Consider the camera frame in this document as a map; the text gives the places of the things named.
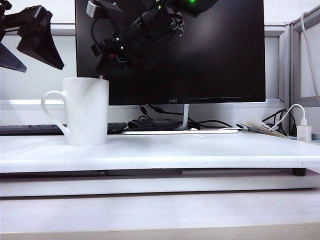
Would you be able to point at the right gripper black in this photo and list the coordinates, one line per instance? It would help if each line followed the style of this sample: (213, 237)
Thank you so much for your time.
(120, 48)

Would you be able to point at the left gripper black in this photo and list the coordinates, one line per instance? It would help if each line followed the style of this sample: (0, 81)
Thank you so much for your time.
(6, 22)

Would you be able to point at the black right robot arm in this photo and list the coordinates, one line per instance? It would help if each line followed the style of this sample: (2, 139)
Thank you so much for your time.
(155, 22)

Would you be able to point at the white ceramic mug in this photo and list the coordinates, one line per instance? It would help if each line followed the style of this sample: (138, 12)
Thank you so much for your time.
(85, 112)

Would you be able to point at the black power adapter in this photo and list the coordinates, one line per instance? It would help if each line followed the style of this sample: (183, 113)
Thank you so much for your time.
(150, 123)

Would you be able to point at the black keyboard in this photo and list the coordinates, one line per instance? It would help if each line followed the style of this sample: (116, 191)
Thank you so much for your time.
(25, 129)

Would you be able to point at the white monitor stand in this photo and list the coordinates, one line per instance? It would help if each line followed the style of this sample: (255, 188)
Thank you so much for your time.
(185, 117)

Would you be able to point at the black AOC computer monitor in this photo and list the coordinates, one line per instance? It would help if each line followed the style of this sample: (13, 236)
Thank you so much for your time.
(212, 75)

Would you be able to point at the white raised platform board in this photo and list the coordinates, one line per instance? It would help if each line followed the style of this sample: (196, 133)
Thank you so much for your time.
(175, 150)

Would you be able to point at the grey framed side partition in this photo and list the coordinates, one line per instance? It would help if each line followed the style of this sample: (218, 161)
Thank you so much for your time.
(295, 75)

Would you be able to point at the white USB charger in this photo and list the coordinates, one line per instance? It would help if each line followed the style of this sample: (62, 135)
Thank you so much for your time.
(304, 133)

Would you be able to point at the black rubber foot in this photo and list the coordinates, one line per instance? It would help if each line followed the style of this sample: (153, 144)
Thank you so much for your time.
(298, 172)

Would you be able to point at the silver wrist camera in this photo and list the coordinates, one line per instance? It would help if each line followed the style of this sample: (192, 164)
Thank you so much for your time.
(92, 8)

